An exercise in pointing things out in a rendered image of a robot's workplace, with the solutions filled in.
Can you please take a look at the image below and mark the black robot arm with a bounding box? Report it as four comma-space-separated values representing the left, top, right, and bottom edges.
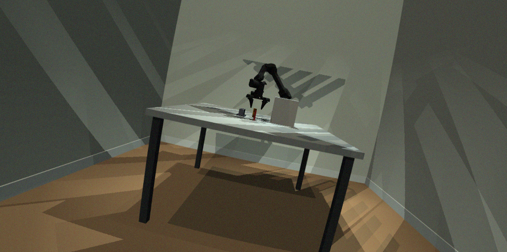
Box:
249, 64, 292, 99

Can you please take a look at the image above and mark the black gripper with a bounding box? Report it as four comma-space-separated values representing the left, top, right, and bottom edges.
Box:
246, 89, 270, 110

